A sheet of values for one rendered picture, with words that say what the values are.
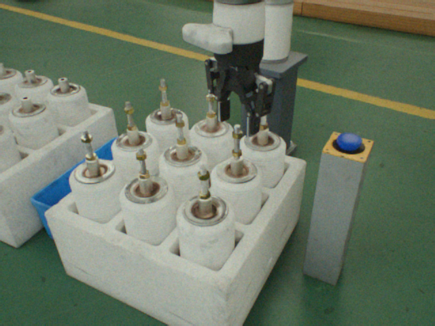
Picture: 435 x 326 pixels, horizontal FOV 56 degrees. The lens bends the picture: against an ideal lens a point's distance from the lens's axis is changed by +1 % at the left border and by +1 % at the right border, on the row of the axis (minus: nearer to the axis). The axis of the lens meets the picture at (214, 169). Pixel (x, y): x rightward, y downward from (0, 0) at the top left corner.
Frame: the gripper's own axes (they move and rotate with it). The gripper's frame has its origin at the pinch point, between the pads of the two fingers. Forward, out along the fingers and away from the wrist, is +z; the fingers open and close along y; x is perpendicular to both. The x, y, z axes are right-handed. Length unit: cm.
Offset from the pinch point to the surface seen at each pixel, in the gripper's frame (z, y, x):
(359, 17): 32, 81, -165
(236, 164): 8.3, -0.6, 0.6
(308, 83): 36, 50, -85
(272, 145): 10.5, 1.6, -11.2
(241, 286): 23.4, -12.1, 10.0
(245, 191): 12.0, -4.0, 1.8
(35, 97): 13, 62, 15
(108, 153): 27, 45, 5
